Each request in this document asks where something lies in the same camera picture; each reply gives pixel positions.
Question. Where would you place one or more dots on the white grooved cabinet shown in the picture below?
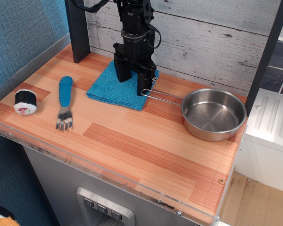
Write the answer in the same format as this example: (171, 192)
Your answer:
(261, 153)

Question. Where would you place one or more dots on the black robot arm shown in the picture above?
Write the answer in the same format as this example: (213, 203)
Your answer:
(136, 15)

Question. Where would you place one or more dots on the right black post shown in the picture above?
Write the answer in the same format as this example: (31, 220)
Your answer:
(267, 53)

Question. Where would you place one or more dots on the plush sushi roll toy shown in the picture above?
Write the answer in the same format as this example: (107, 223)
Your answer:
(25, 102)

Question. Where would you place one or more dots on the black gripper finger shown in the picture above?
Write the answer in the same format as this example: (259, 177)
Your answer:
(145, 81)
(122, 69)

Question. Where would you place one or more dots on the yellow black object corner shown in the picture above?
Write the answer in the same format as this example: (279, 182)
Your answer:
(8, 221)

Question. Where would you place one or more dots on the left black post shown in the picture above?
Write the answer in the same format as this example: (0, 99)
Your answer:
(78, 31)

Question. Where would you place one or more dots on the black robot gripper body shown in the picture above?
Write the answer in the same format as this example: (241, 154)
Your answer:
(137, 50)

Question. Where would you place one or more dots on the black post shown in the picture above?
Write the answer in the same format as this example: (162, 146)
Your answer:
(267, 53)
(78, 31)

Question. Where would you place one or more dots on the blue cloth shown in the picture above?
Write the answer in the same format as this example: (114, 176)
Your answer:
(108, 89)

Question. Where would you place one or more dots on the blue handled fork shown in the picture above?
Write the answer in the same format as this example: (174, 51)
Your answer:
(64, 118)

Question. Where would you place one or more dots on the small steel pan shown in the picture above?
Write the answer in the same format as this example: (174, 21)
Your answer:
(208, 114)

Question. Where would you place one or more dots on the silver dispenser button panel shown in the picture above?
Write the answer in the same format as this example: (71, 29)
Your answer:
(100, 211)

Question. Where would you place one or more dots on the clear acrylic table edge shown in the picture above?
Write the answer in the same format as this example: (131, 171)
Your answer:
(155, 168)

